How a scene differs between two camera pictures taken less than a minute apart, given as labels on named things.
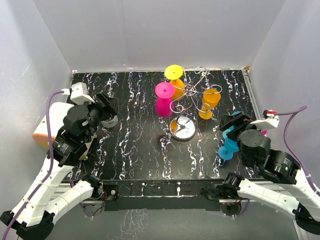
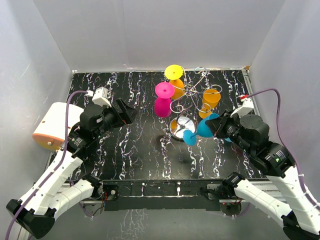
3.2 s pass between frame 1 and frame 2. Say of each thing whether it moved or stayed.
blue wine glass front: moved
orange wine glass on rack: stayed
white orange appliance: stayed
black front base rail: stayed
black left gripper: moved
